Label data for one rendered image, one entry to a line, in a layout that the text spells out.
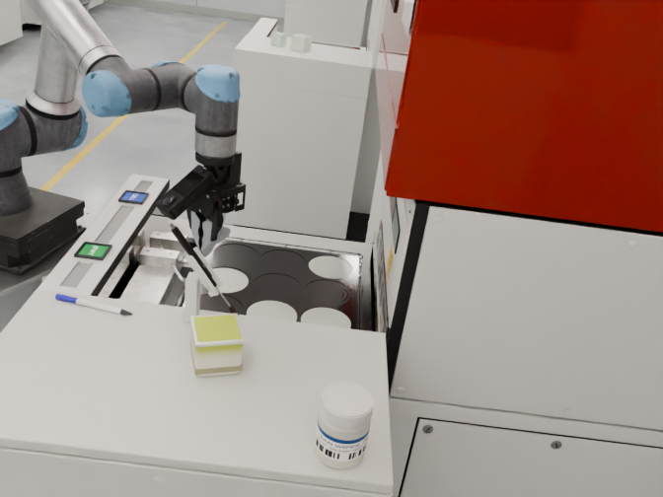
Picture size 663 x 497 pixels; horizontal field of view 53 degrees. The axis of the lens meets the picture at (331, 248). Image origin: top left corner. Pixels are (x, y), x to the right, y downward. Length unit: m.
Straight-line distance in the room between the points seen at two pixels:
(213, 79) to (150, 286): 0.47
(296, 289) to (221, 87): 0.46
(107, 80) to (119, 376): 0.47
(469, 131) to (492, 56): 0.11
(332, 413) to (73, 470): 0.36
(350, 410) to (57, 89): 1.04
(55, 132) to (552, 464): 1.29
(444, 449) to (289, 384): 0.44
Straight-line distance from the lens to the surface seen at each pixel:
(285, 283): 1.40
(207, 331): 1.02
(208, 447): 0.94
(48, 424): 0.99
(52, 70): 1.60
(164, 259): 1.46
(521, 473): 1.44
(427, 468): 1.41
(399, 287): 1.13
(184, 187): 1.22
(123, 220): 1.51
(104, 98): 1.15
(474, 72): 1.01
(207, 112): 1.18
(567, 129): 1.06
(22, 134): 1.63
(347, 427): 0.87
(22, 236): 1.56
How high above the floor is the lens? 1.64
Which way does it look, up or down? 28 degrees down
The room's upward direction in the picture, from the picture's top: 8 degrees clockwise
